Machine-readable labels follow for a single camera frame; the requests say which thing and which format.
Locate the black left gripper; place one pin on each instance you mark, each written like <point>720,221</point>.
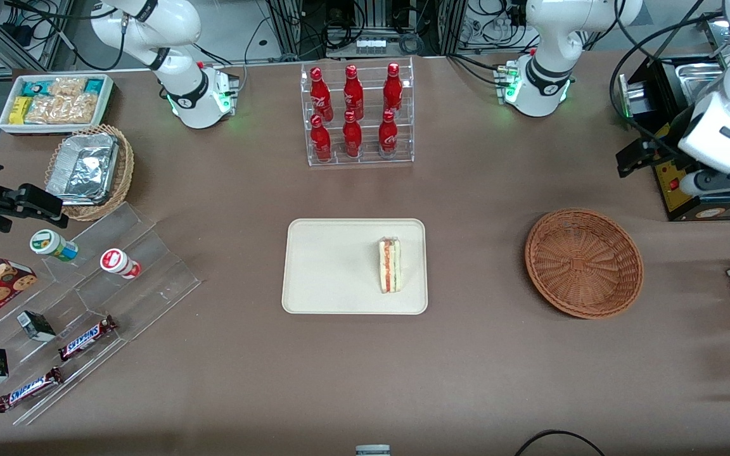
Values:
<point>674,143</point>

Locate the triangular sandwich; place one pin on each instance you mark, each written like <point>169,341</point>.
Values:
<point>390,266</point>

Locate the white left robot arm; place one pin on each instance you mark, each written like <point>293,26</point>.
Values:
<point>549,76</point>

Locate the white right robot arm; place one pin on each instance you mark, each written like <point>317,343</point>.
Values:
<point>181,95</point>

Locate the light tan wicker basket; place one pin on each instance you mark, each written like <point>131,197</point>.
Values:
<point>125,171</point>

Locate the round brown wicker basket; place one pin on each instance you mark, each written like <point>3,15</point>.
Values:
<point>583,263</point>

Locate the beige plastic tray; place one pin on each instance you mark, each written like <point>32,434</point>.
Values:
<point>333,269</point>

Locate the green label white cup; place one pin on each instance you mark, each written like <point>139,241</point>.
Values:
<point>51,244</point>

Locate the black machine with yellow panel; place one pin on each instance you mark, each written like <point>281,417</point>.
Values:
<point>672,196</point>

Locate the aluminium foil container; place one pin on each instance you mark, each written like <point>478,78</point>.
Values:
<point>83,171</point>

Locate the red label white cup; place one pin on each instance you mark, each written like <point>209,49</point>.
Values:
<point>118,262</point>

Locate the yellow snack packet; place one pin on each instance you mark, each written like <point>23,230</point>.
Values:
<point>19,109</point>

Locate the large clear cracker bag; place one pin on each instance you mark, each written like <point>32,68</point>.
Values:
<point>64,109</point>

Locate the teal snack packet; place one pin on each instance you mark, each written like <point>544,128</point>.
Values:
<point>95,86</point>
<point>33,87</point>

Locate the small clear cracker bag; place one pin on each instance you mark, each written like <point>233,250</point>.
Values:
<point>67,87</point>

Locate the white rectangular snack bin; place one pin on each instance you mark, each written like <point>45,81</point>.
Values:
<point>108,101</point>

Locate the clear acrylic stepped display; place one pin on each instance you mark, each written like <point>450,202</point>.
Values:
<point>149,278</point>

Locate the Snickers chocolate bar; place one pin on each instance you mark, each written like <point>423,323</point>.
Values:
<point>28,390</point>
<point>86,337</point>

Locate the steel pan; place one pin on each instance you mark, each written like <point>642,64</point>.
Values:
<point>717,28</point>

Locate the red cola bottle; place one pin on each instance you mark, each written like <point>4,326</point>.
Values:
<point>352,139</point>
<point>388,138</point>
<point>393,90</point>
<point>353,94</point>
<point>320,95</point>
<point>320,142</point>

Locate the clear acrylic bottle rack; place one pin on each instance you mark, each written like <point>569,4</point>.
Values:
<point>368,161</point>

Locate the white power strip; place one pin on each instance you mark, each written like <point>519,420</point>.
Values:
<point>371,44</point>

